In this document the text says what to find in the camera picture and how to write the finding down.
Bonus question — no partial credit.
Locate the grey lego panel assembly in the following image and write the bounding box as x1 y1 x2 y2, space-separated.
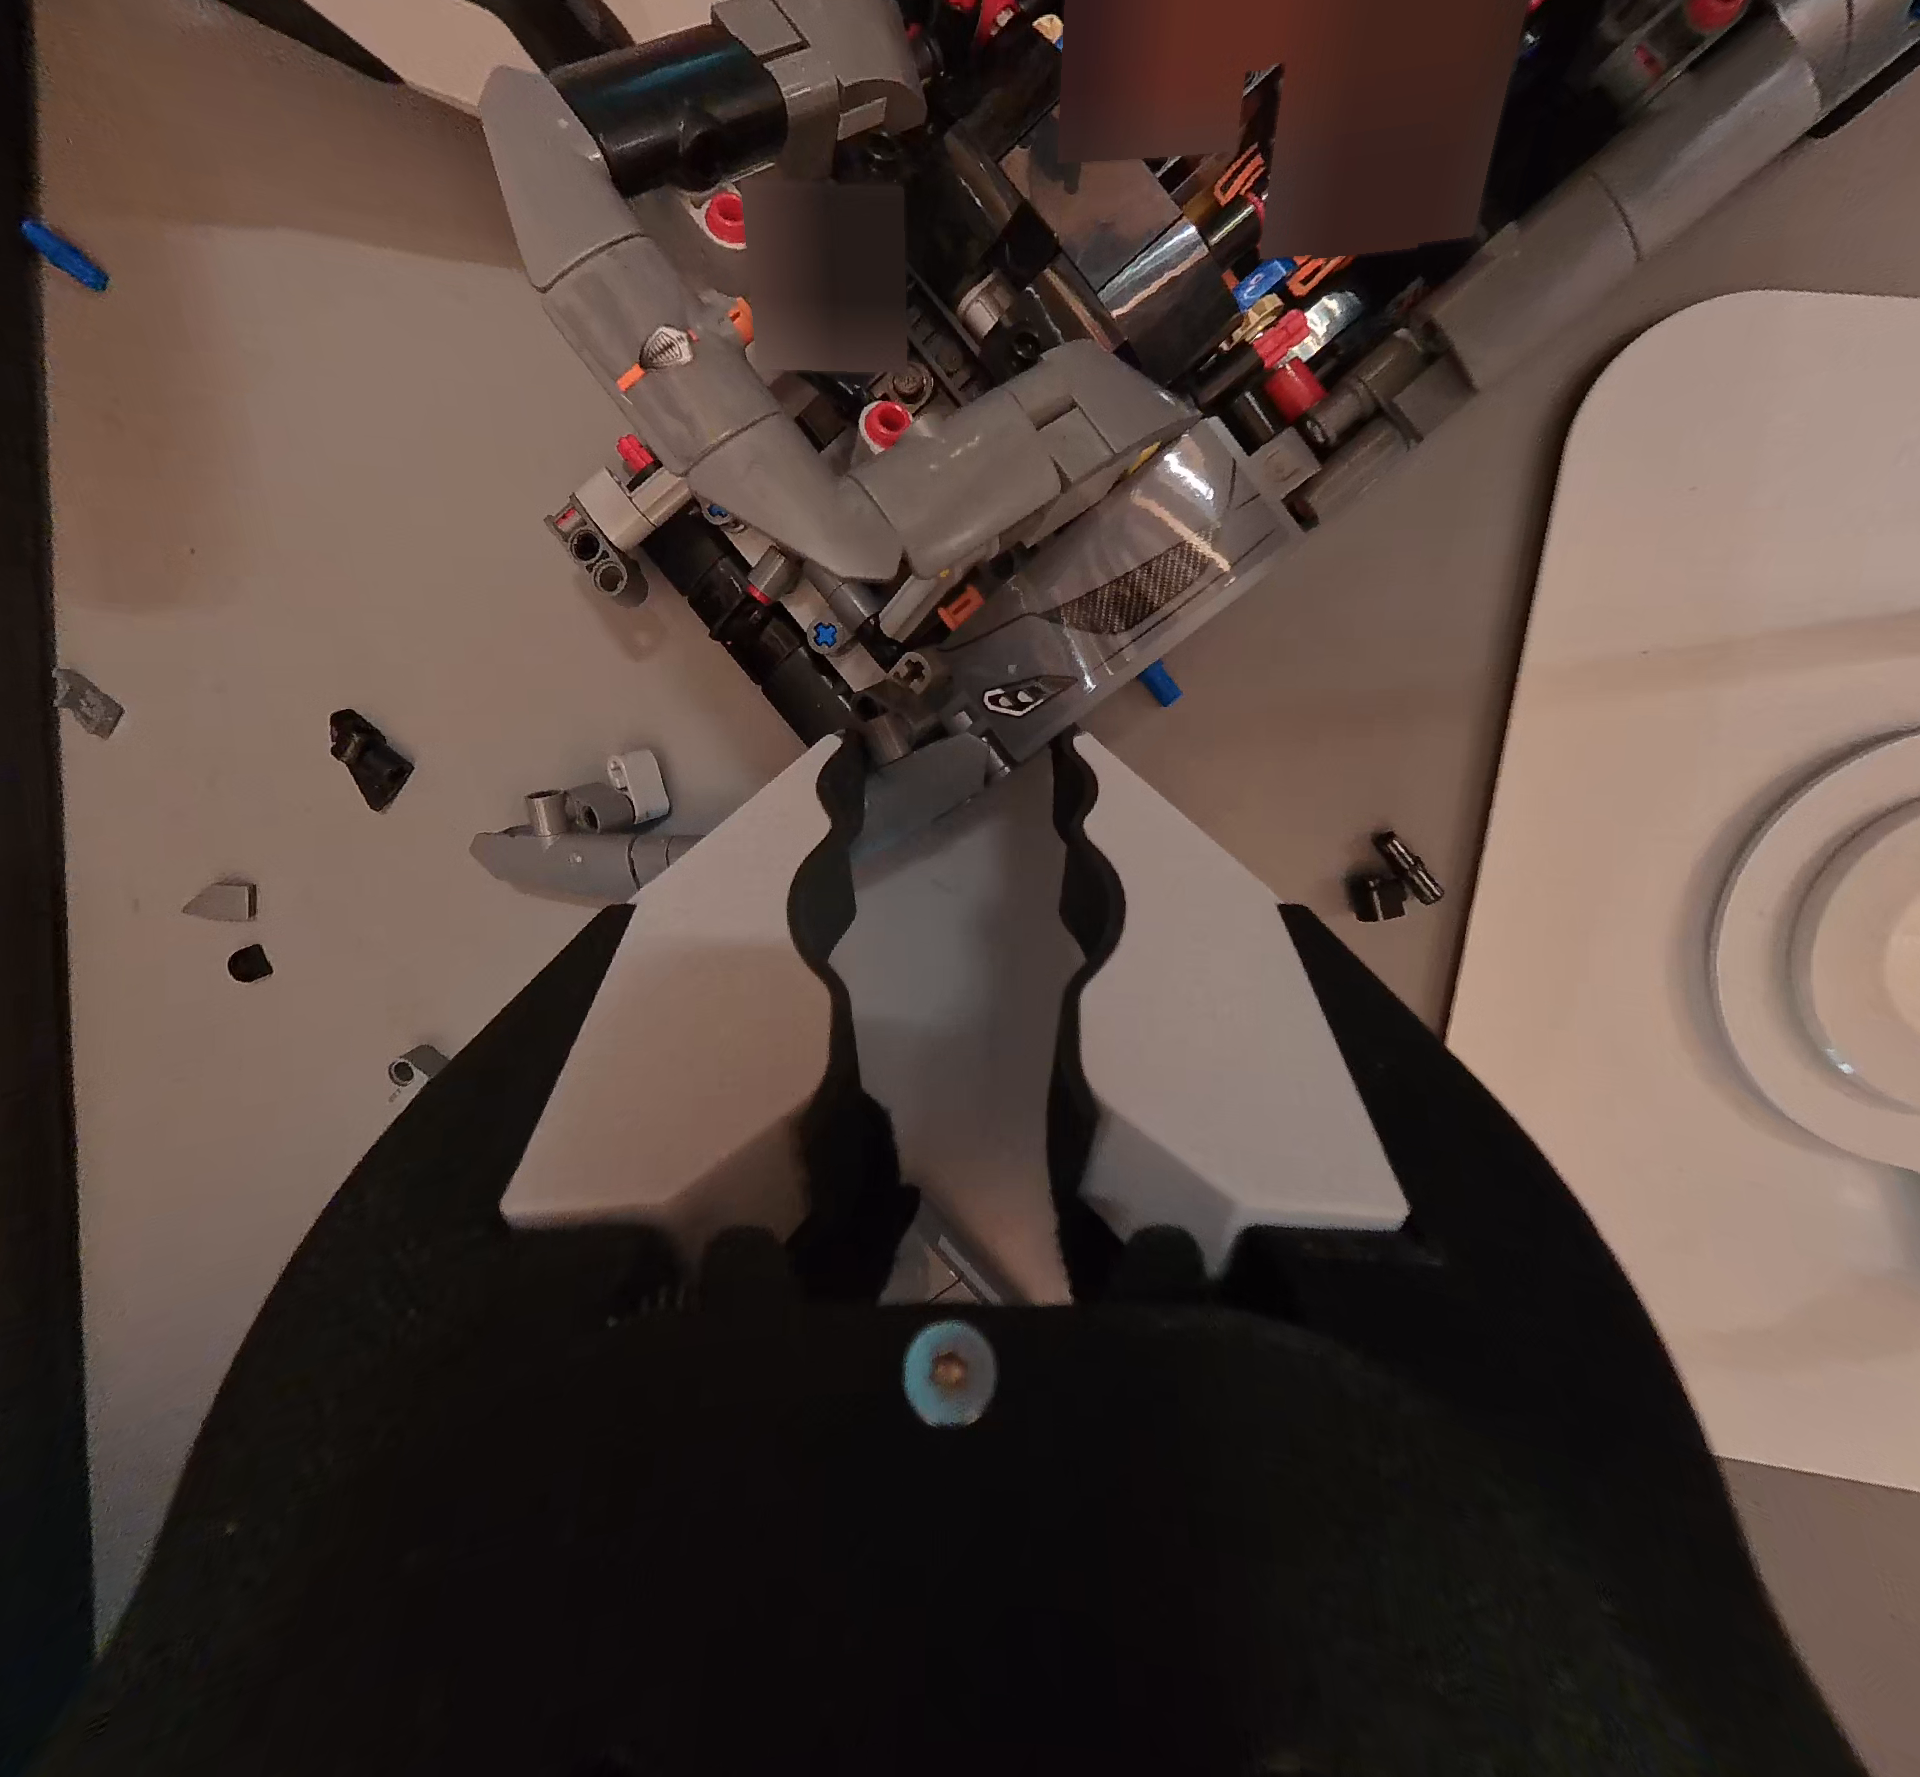
468 748 707 904

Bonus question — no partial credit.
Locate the white book stand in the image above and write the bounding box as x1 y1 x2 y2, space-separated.
1444 289 1920 1501

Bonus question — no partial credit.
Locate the grey lego car model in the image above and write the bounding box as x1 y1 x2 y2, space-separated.
480 0 1920 856

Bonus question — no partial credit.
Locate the black lego wedge piece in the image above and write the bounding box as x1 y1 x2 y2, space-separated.
328 706 418 815

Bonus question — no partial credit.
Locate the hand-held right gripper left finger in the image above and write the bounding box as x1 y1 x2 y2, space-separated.
500 739 919 1305

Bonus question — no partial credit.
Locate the black lego connector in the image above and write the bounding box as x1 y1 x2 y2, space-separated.
1346 830 1446 924

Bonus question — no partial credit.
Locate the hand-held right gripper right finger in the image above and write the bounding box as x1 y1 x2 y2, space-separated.
1046 731 1415 1305

